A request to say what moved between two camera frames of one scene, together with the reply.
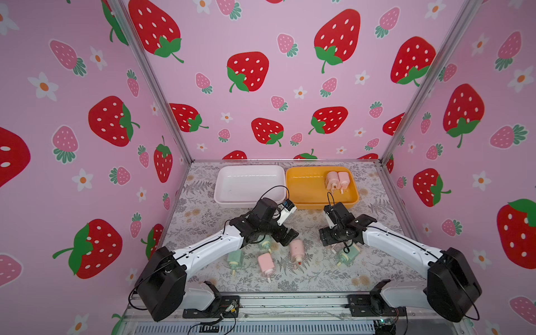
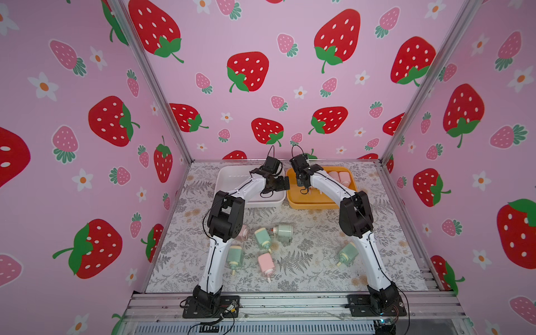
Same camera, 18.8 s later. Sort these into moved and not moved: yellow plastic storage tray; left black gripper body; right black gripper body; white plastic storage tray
Moved: left black gripper body; right black gripper body
Not moved: yellow plastic storage tray; white plastic storage tray
